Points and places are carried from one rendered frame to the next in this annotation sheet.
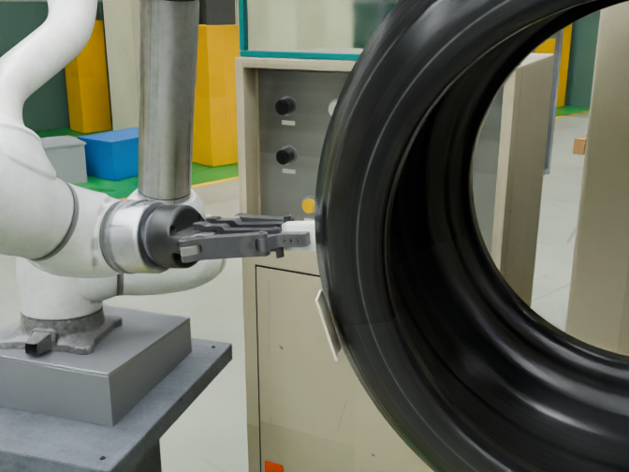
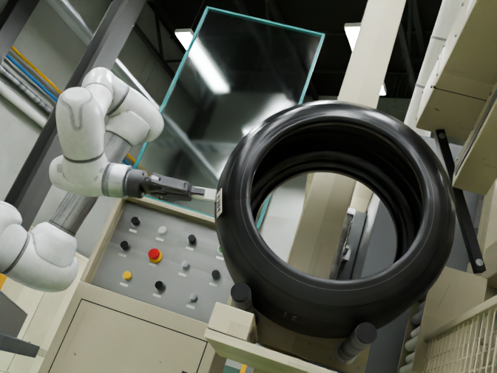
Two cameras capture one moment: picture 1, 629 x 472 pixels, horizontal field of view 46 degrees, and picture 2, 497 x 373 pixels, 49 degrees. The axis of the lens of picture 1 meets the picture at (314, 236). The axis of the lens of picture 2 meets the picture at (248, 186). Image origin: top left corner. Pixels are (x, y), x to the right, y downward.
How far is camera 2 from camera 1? 0.92 m
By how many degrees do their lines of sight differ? 42
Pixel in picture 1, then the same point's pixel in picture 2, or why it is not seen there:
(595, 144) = (301, 228)
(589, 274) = not seen: hidden behind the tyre
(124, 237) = (119, 170)
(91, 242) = (100, 168)
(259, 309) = (71, 326)
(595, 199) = (297, 249)
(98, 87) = not seen: outside the picture
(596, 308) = not seen: hidden behind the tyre
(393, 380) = (243, 221)
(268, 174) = (109, 254)
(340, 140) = (247, 140)
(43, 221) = (97, 143)
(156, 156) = (74, 204)
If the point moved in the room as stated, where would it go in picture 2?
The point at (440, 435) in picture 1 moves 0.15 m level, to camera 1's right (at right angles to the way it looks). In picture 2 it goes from (256, 244) to (312, 269)
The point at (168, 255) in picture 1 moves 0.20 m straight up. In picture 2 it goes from (137, 183) to (166, 118)
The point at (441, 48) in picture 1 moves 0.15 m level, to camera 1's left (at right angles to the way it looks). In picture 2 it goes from (291, 121) to (237, 92)
